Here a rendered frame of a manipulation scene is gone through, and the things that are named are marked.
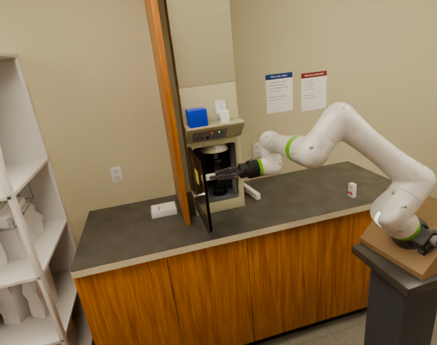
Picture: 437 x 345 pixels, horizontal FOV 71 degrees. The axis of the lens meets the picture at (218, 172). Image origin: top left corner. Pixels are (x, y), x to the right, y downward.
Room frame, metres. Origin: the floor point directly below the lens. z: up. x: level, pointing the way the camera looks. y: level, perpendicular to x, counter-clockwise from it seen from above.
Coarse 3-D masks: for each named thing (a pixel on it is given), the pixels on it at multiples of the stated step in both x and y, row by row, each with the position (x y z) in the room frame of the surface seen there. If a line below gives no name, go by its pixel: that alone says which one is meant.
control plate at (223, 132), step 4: (204, 132) 1.62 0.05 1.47; (208, 132) 1.63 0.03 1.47; (212, 132) 1.64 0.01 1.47; (216, 132) 1.64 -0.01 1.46; (220, 132) 1.65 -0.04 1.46; (224, 132) 1.66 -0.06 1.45; (196, 136) 1.63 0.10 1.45; (200, 136) 1.64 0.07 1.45; (204, 136) 1.65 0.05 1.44; (216, 136) 1.68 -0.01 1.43; (220, 136) 1.69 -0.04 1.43; (224, 136) 1.70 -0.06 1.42; (196, 140) 1.66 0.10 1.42; (200, 140) 1.67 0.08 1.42
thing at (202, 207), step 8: (192, 152) 1.56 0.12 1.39; (192, 160) 1.59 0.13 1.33; (200, 160) 1.39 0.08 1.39; (192, 168) 1.62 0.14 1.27; (200, 168) 1.41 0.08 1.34; (200, 176) 1.43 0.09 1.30; (200, 184) 1.46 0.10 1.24; (200, 192) 1.48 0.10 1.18; (200, 200) 1.51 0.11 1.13; (200, 208) 1.54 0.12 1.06; (208, 208) 1.38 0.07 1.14; (200, 216) 1.58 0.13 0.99; (208, 216) 1.38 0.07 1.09; (208, 224) 1.40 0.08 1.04
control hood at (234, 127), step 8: (232, 120) 1.67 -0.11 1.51; (240, 120) 1.65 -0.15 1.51; (184, 128) 1.68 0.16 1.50; (192, 128) 1.59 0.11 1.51; (200, 128) 1.59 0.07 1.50; (208, 128) 1.60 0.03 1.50; (216, 128) 1.62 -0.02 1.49; (224, 128) 1.64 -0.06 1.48; (232, 128) 1.65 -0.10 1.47; (240, 128) 1.67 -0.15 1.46; (192, 136) 1.62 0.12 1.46; (232, 136) 1.72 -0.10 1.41
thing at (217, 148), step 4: (220, 144) 1.76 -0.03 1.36; (224, 144) 1.78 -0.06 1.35; (204, 148) 1.77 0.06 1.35; (208, 148) 1.76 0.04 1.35; (212, 148) 1.75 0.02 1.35; (216, 148) 1.75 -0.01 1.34; (220, 148) 1.75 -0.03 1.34; (224, 148) 1.77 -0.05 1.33; (204, 152) 1.76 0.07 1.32; (208, 152) 1.75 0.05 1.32; (212, 152) 1.74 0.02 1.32; (216, 152) 1.74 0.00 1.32; (220, 152) 1.74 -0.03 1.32
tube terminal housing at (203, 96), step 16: (192, 96) 1.70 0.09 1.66; (208, 96) 1.72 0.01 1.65; (224, 96) 1.74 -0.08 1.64; (208, 112) 1.72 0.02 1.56; (192, 144) 1.69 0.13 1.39; (208, 144) 1.71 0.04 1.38; (240, 144) 1.75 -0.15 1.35; (240, 160) 1.75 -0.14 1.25; (240, 192) 1.75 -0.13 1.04; (224, 208) 1.72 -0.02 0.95
